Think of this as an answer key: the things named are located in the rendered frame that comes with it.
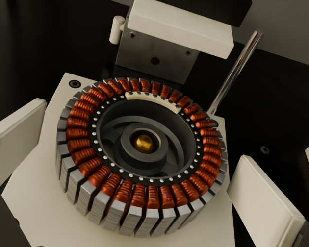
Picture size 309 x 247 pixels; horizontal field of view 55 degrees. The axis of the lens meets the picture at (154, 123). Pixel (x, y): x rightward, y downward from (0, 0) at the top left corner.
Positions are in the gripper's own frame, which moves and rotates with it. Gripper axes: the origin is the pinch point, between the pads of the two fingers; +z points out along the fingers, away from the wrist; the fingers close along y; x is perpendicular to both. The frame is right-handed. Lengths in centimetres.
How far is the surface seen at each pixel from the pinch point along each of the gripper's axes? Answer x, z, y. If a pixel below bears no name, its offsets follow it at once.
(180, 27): 7.9, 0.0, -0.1
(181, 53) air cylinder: 6.2, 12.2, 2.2
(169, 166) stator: -0.9, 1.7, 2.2
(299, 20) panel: 14.3, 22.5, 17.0
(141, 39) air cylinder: 6.4, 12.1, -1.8
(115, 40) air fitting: 5.4, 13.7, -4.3
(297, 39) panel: 12.2, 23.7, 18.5
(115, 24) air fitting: 6.9, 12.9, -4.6
